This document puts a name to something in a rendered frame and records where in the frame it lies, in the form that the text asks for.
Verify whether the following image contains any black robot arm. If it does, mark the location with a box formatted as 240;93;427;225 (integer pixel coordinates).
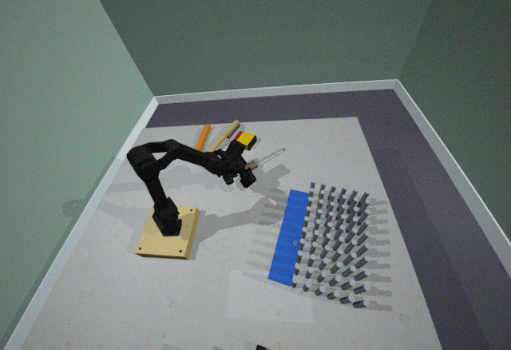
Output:
127;139;246;237

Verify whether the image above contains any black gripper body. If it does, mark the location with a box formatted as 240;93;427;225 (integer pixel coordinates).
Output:
229;158;256;188

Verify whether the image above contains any orange flat bar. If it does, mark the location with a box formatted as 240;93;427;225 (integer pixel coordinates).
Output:
194;124;211;152

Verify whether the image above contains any blue flat strip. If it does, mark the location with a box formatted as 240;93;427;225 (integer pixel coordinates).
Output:
268;189;309;287

